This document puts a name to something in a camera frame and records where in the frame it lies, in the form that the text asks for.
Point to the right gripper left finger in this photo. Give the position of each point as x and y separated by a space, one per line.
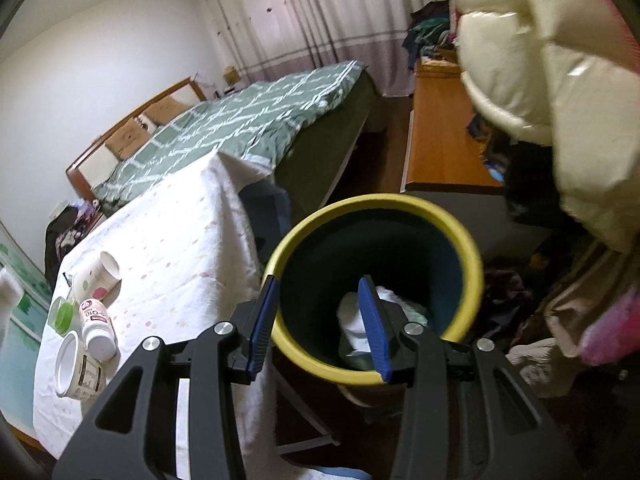
130 432

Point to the white dotted table cloth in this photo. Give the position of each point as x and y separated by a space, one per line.
187 257

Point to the right brown pillow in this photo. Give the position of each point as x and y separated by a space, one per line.
165 110

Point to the cream puffer jacket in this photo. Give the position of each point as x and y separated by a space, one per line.
563 74

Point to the black bag on cabinet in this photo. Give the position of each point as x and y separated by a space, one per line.
63 233

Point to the green plaid bed quilt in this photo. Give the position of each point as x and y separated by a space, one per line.
258 124

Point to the white round tub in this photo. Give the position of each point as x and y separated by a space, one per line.
77 375

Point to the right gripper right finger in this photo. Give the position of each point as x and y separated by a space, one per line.
467 413

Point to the black bin yellow rim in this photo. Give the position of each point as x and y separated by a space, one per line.
412 247

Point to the yellow box on nightstand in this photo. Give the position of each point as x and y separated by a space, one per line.
231 76

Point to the pink white curtain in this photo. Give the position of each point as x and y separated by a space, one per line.
267 39

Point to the paper cup with dots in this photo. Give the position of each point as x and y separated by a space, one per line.
95 278

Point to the brown pillow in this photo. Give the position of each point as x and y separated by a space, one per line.
165 110
127 139

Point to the wooden bed headboard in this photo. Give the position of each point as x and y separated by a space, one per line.
95 165

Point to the white pill bottle red label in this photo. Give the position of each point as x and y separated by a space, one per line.
97 330

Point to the green white lidded cup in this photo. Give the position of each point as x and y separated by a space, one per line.
61 315

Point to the wooden desk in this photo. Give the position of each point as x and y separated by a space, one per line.
441 156

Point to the pile of clothes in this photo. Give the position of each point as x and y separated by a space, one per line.
429 29

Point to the left brown pillow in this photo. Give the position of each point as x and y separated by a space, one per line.
127 139

